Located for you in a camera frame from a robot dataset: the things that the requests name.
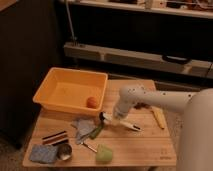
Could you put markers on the white dish brush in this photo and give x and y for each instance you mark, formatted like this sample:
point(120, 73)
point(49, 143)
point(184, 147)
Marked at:
point(109, 119)

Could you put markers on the metal vertical pole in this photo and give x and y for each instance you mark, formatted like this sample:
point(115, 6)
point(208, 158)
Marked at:
point(73, 37)

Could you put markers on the light green cup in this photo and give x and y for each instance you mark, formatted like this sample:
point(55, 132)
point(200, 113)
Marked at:
point(104, 154)

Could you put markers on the green pepper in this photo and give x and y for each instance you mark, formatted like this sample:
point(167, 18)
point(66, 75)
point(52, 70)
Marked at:
point(96, 131)

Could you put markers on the dark striped rectangular block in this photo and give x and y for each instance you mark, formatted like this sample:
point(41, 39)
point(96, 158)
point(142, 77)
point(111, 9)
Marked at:
point(54, 139)

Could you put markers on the yellow corn cob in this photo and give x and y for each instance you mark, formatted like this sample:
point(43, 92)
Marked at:
point(159, 117)

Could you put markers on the grey crumpled cloth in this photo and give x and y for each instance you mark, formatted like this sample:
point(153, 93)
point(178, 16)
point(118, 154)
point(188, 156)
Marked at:
point(84, 127)

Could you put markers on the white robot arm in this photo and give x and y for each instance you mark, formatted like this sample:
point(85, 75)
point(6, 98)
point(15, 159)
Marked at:
point(196, 138)

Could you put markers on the orange ball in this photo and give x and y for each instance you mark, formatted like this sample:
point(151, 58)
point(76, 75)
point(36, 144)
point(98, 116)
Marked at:
point(92, 102)

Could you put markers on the small silver knife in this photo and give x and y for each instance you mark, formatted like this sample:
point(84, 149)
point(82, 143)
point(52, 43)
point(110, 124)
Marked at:
point(89, 147)

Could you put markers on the orange plastic bin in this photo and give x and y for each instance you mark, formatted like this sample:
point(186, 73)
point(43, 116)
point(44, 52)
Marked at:
point(67, 90)

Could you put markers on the wooden shelf board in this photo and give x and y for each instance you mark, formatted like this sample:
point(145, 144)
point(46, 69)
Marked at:
point(143, 8)

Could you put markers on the blue sponge cloth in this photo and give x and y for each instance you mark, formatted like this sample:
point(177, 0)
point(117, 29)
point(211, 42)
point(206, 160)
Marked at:
point(45, 154)

